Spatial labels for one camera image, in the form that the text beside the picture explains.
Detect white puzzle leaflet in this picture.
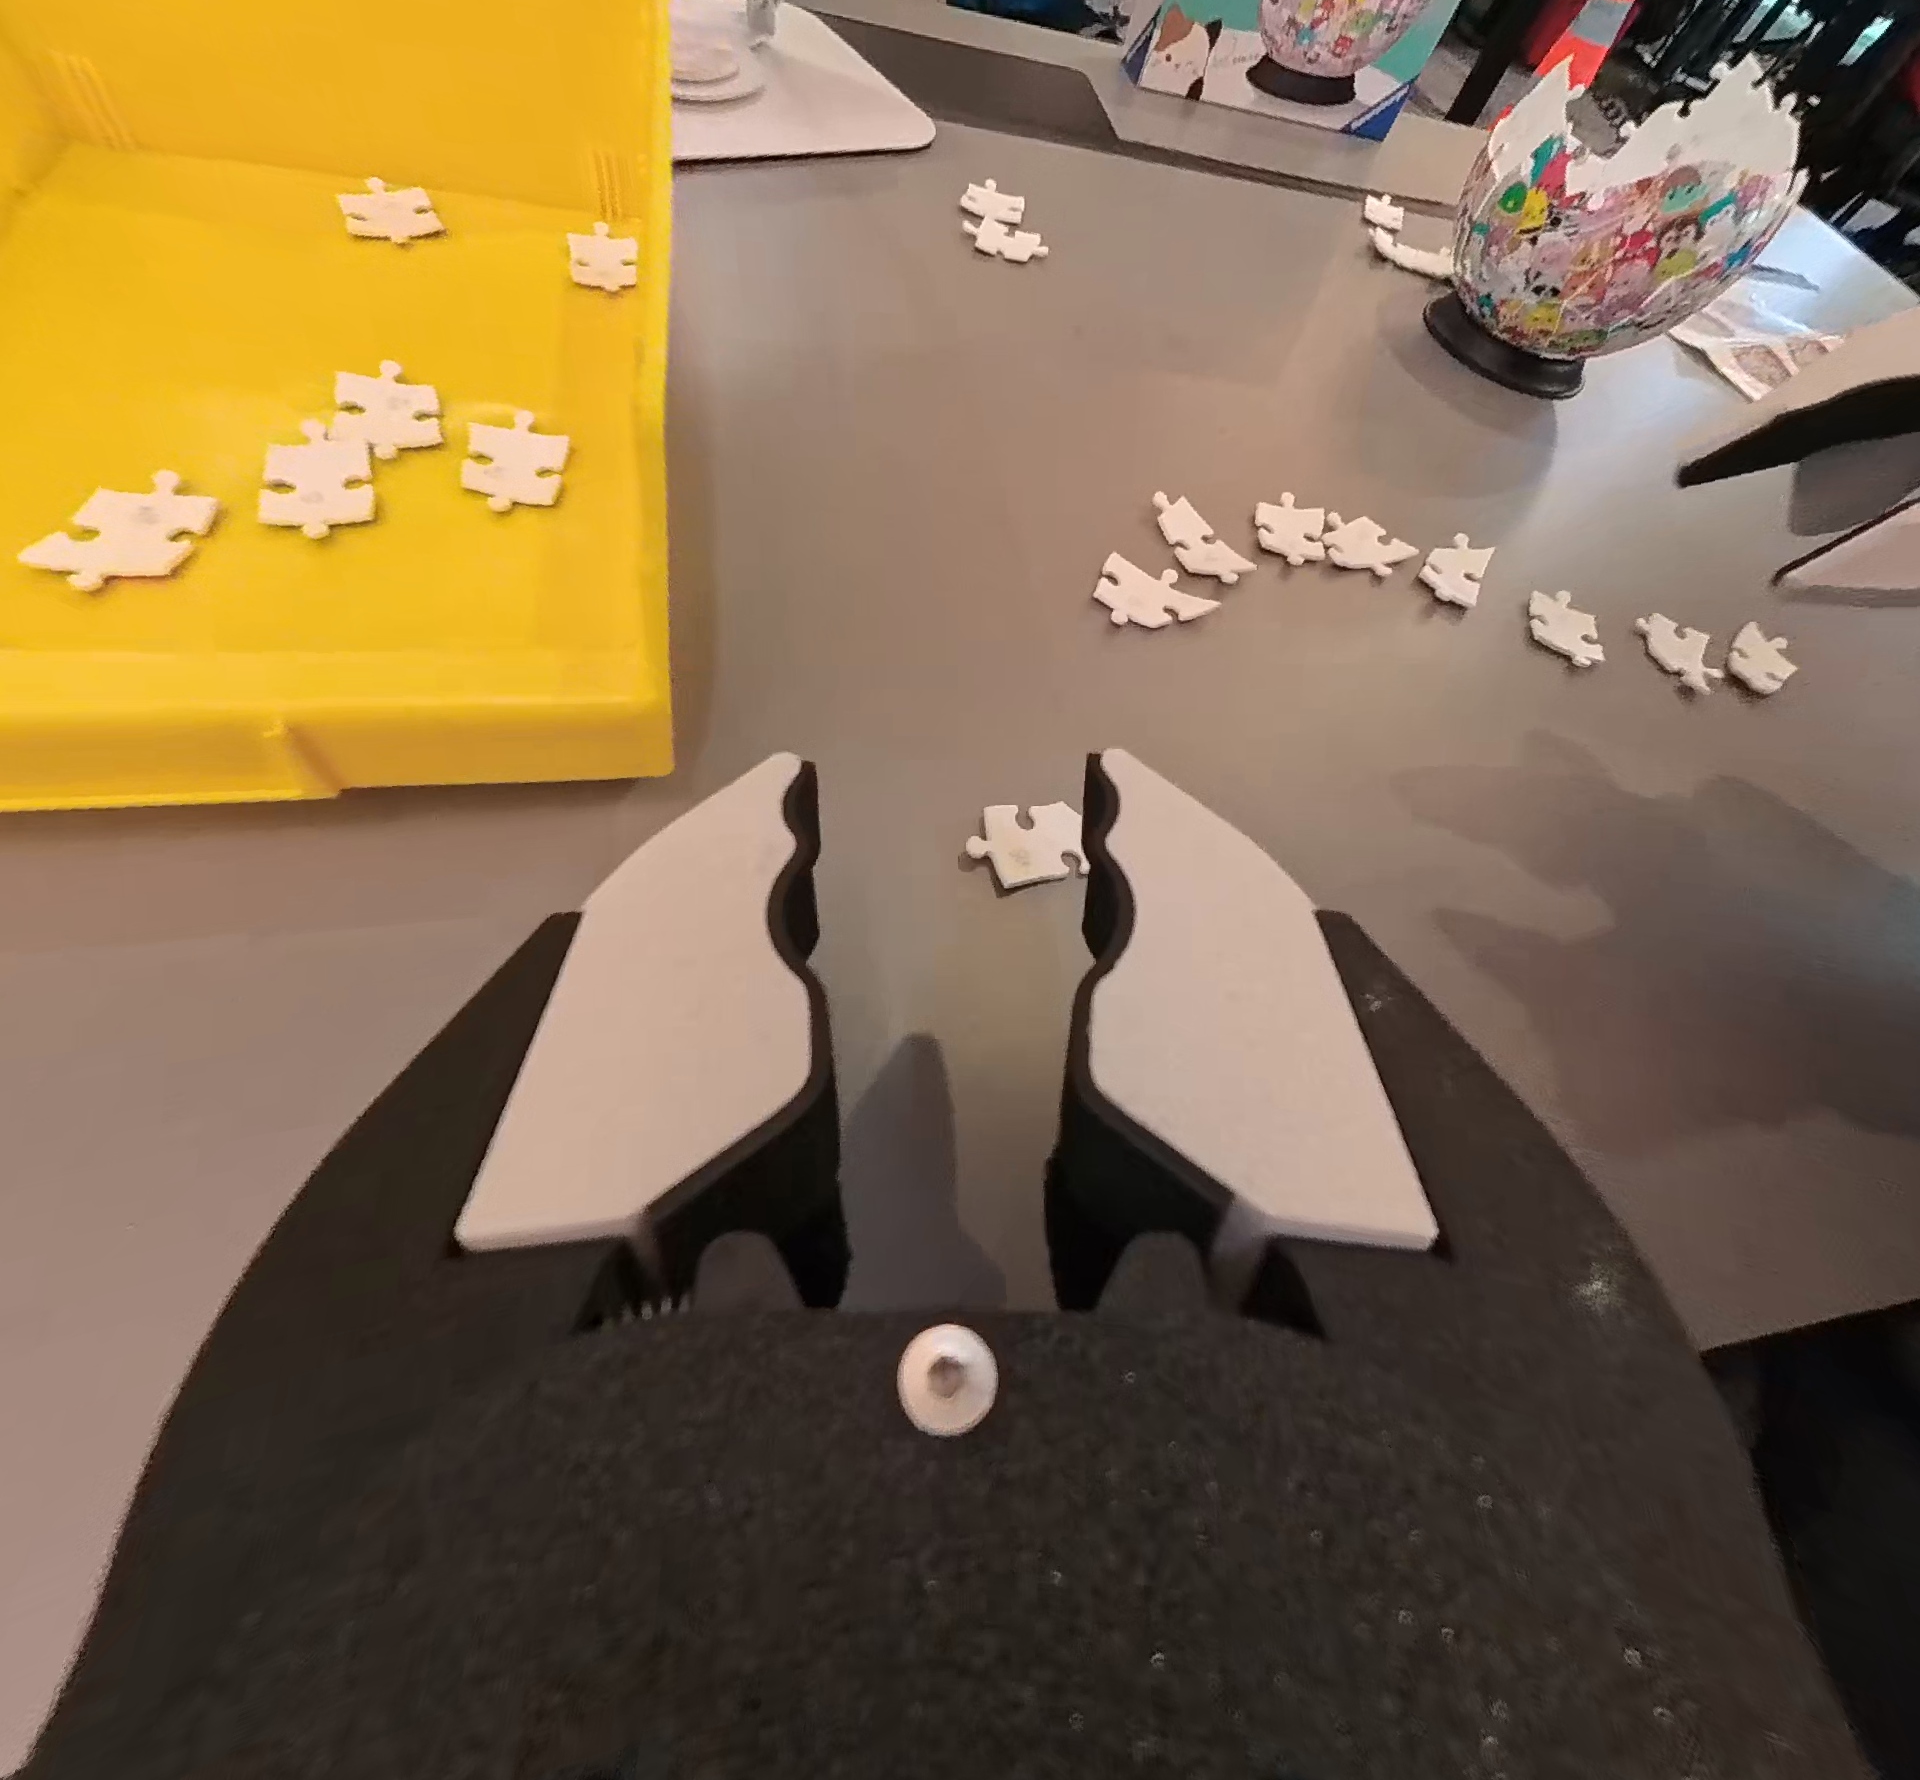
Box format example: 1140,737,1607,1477
1670,282,1846,405

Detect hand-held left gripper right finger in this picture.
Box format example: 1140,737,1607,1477
1042,747,1445,1322

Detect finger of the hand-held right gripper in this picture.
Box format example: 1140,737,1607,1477
1770,500,1920,603
1676,378,1920,492

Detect row of white puzzle pieces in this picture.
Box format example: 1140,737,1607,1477
1089,486,1801,702

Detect yellow plastic bin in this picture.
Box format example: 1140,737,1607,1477
0,0,681,817

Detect colourful puzzle ball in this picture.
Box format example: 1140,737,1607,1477
1453,61,1812,363

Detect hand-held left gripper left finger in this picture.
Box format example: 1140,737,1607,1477
451,752,851,1316

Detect white desk stand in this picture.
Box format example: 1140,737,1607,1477
668,0,943,168

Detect scattered white puzzle pieces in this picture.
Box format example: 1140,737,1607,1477
17,173,645,597

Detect black ball stand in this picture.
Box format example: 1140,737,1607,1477
1425,290,1592,405

